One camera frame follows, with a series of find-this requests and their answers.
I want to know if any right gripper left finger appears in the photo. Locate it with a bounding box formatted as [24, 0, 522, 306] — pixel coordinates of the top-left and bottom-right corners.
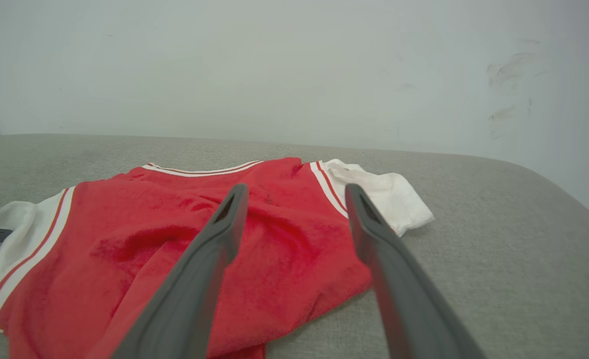
[110, 183, 250, 359]

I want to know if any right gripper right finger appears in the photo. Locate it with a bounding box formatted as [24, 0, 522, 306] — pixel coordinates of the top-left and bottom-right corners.
[345, 183, 487, 359]

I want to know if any red and white jersey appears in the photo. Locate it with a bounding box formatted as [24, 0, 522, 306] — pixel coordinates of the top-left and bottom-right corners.
[0, 157, 435, 359]

